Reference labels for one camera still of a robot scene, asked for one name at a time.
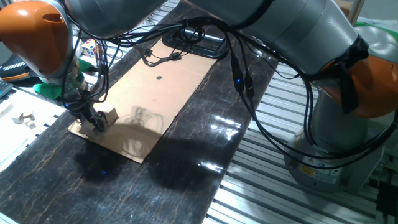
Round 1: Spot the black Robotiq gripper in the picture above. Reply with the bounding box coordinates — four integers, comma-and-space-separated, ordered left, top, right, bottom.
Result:
63, 93, 109, 133

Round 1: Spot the brown cardboard sheet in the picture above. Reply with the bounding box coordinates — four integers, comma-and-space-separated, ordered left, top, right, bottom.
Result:
67, 40, 218, 164

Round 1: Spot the Rubik's cube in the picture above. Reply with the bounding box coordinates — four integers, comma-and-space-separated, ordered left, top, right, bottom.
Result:
81, 38, 100, 59

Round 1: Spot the white paper sheet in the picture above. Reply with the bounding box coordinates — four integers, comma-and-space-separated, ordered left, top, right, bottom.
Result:
0, 90, 63, 172

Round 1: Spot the small wooden stick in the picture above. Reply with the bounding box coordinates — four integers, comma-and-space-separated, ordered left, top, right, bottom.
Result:
0, 103, 16, 119

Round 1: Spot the orange black teach pendant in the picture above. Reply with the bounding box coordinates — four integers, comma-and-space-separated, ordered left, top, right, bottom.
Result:
0, 54, 38, 82

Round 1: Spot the dark marble pattern mat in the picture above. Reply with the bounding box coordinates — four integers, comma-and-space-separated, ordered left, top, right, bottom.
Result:
0, 0, 287, 224

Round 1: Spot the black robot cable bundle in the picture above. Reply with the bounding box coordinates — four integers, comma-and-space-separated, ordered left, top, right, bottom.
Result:
60, 17, 398, 170

